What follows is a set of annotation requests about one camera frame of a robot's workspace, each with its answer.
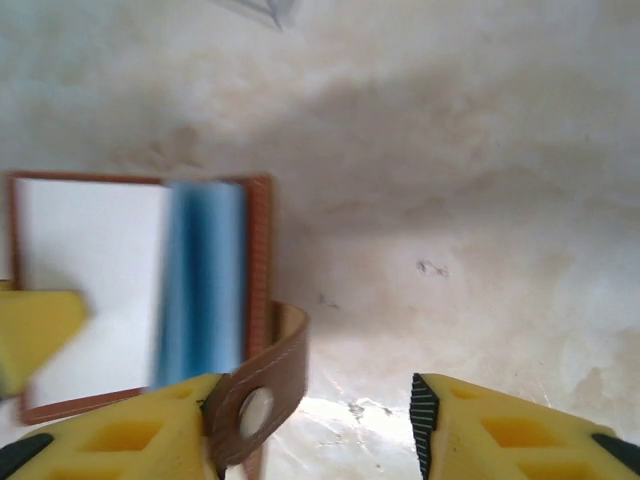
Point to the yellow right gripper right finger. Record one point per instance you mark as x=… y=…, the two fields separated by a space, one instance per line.
x=465 y=410

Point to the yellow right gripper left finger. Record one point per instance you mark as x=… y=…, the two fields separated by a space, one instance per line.
x=165 y=406

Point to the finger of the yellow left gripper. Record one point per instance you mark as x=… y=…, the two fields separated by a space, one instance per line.
x=35 y=330

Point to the brown leather card holder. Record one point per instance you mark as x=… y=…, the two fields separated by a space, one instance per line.
x=260 y=250

